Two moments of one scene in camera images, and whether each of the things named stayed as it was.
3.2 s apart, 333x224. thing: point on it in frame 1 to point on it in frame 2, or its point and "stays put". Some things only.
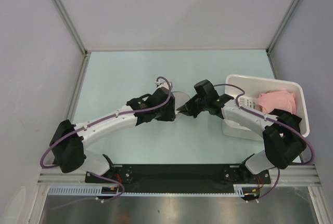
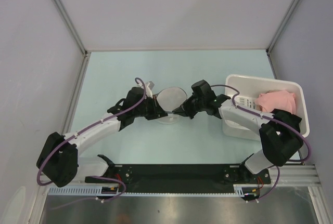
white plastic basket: [246, 89] stays put
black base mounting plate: [140, 179] stays put
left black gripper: [170, 115] to [156, 112]
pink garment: [277, 99] stays put
